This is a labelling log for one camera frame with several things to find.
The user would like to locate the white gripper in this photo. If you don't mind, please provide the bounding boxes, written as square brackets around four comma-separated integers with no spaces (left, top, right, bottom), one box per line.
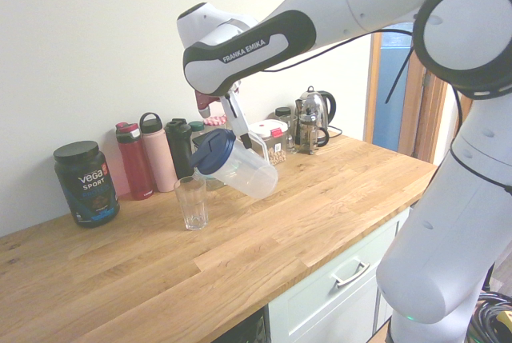
[218,81,254,150]

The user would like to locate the clear pitcher with blue lid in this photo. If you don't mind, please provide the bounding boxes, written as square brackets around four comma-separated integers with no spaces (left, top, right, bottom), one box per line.
[188,127,279,201]

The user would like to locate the clear faceted drinking glass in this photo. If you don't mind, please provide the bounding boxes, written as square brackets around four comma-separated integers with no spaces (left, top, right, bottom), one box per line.
[173,176,208,231]

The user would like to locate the red water bottle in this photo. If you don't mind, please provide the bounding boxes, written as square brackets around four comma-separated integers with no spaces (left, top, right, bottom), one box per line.
[115,122,155,201]

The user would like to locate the food container with red clips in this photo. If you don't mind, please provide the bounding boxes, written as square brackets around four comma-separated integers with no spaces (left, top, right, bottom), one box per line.
[246,119,290,166]

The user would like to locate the jar with red checkered lid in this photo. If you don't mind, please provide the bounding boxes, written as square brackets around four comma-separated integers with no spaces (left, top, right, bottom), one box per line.
[202,115,229,133]

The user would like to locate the glass jar with black lid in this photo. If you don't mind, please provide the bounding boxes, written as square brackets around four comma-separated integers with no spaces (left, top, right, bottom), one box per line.
[274,106,299,155]

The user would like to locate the jar with green lid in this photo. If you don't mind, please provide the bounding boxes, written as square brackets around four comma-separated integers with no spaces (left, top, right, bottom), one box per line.
[188,121,207,148]

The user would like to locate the glass French press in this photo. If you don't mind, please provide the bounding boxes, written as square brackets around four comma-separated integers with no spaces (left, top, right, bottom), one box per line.
[294,98,330,156]

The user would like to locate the black shaker bottle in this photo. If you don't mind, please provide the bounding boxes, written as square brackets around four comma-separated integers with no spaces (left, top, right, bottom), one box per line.
[164,118,194,181]

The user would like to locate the stainless steel electric kettle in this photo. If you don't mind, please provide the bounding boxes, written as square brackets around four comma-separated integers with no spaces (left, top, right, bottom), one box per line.
[299,86,338,137]

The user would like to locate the pink insulated bottle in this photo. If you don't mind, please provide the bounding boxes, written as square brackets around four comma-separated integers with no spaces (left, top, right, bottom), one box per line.
[138,112,178,193]

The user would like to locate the black Vega protein tub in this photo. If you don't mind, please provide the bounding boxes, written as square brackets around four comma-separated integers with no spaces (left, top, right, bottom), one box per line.
[53,141,121,229]

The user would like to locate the pale green cabinet drawer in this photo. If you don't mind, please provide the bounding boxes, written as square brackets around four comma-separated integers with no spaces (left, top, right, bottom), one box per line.
[266,205,412,343]

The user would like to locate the maroon wrist camera mount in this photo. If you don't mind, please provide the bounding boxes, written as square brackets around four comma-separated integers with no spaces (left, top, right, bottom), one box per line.
[193,90,220,118]

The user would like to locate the silver drawer handle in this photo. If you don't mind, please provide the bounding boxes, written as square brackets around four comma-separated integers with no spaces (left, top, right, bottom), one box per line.
[330,259,371,289]

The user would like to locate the wooden door frame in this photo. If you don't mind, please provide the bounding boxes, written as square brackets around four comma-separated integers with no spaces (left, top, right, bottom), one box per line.
[362,30,450,166]

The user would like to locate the coiled black floor cables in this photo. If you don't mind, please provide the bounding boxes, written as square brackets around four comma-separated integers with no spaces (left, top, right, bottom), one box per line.
[467,289,512,343]

